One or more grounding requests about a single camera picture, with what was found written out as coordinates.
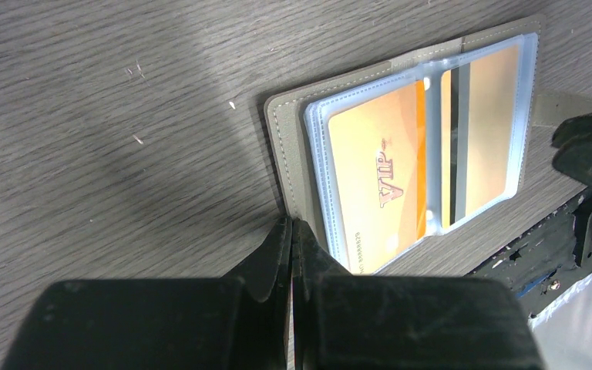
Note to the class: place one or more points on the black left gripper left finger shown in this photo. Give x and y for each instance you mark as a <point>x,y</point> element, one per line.
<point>237,321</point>

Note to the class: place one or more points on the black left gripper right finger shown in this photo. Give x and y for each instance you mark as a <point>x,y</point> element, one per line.
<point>346,321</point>

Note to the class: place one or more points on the taupe leather card holder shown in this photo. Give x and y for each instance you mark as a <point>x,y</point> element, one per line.
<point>297,123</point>

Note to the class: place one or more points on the gold credit card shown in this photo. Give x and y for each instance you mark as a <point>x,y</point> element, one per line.
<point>477,103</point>
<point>378,148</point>

